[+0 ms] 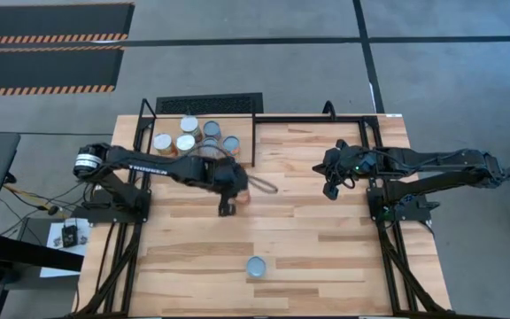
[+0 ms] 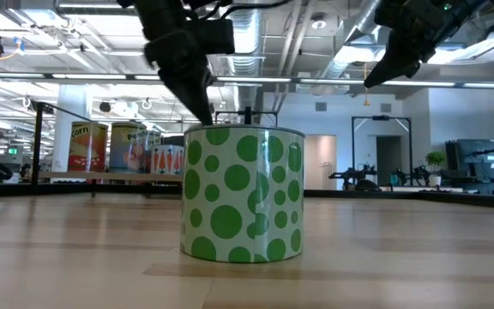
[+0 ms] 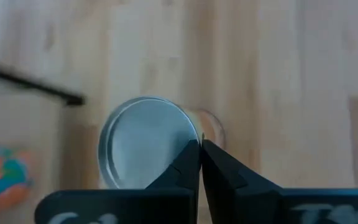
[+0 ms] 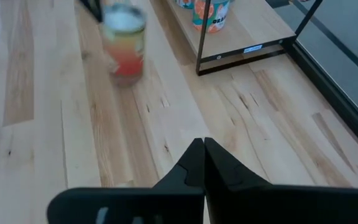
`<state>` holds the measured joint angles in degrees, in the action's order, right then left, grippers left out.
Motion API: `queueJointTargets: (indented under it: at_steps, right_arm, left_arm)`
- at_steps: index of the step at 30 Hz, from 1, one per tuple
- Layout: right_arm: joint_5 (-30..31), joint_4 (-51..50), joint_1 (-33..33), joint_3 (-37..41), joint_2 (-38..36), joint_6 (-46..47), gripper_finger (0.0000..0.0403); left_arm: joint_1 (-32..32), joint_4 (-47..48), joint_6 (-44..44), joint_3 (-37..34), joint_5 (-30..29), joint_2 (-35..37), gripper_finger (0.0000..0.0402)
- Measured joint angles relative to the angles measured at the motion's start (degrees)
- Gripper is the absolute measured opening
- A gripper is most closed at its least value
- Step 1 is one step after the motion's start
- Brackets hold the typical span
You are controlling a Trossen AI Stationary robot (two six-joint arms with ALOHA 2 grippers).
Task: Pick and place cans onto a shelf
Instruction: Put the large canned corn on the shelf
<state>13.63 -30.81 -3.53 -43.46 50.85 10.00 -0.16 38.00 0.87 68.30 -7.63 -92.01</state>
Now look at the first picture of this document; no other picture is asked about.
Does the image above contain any black floor grate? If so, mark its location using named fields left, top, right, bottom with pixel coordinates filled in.
left=155, top=92, right=264, bottom=115

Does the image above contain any short pink corn can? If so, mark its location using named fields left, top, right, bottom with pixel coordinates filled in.
left=233, top=188, right=252, bottom=207

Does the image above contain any black arched handle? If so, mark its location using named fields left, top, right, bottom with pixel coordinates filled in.
left=322, top=100, right=338, bottom=121

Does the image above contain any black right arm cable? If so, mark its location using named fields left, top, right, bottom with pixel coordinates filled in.
left=328, top=152, right=371, bottom=190

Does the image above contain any short blue patterned can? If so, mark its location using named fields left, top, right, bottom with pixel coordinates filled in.
left=202, top=120, right=223, bottom=141

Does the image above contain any thin black shelf frame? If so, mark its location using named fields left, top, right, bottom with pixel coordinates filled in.
left=132, top=97, right=258, bottom=168

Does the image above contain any white paper sheet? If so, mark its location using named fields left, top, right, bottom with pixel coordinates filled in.
left=40, top=220, right=91, bottom=279

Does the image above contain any black floor cable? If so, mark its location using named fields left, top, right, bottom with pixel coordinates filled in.
left=0, top=181, right=95, bottom=222

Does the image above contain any black hazard striped floor mat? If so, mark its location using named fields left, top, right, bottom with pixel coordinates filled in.
left=0, top=2, right=135, bottom=45
left=0, top=45, right=126, bottom=97

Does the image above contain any tall orange corn can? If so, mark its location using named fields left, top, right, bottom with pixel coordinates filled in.
left=152, top=132, right=179, bottom=157

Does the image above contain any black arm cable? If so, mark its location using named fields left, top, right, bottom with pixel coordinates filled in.
left=199, top=142, right=279, bottom=195
left=328, top=152, right=371, bottom=190

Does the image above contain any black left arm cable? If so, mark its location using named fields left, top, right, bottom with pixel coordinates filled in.
left=199, top=142, right=279, bottom=195

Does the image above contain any yellow floor cable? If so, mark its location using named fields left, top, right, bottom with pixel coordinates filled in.
left=4, top=183, right=68, bottom=218

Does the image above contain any tall peaches can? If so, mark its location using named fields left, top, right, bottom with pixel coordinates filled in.
left=175, top=133, right=197, bottom=155

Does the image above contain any white green dotted can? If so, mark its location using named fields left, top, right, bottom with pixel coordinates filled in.
left=245, top=255, right=267, bottom=279

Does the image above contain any black desk beam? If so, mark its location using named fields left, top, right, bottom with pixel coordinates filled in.
left=0, top=232, right=84, bottom=272

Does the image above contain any tall peas can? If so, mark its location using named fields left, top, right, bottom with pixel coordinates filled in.
left=179, top=114, right=204, bottom=142

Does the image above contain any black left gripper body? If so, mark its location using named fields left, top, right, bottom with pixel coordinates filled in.
left=204, top=157, right=251, bottom=198

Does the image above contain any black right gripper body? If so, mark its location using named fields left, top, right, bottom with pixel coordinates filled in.
left=324, top=139, right=378, bottom=178

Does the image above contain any short carrot print can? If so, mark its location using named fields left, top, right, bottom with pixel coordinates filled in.
left=199, top=136, right=221, bottom=160

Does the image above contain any short orange slices can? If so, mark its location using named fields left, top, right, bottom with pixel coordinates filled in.
left=221, top=135, right=242, bottom=159

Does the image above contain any black aluminium table frame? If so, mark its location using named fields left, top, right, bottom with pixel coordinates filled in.
left=73, top=113, right=453, bottom=319

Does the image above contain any small black device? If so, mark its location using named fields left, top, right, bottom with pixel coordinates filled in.
left=61, top=224, right=79, bottom=248

